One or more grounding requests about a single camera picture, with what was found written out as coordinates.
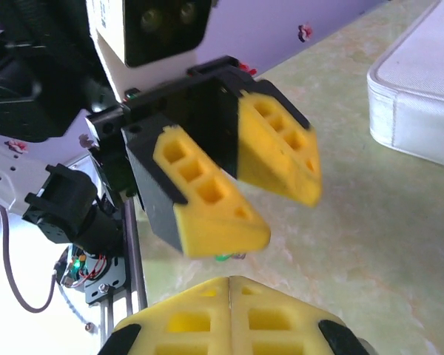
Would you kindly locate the aluminium front rail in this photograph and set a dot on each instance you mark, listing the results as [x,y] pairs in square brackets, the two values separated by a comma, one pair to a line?
[131,240]

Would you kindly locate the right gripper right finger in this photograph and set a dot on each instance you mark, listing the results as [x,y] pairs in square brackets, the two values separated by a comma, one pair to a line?
[281,325]

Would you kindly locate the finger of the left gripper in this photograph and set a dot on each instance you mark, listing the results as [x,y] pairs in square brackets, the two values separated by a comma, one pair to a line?
[277,148]
[207,214]

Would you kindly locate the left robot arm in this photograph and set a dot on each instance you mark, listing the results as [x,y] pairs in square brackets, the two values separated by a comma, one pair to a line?
[66,207]

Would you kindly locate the white medicine case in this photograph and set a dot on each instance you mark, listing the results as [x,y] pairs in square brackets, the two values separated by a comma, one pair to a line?
[422,92]

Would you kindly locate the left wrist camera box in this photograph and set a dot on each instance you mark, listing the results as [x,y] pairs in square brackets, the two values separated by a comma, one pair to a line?
[151,29]

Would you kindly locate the small green circuit board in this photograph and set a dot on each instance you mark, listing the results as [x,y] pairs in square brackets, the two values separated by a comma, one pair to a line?
[74,266]

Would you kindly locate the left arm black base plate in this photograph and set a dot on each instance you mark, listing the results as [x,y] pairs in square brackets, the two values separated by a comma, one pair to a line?
[111,277]

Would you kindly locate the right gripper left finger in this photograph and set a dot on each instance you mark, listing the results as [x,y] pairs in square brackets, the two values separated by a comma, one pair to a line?
[177,325]

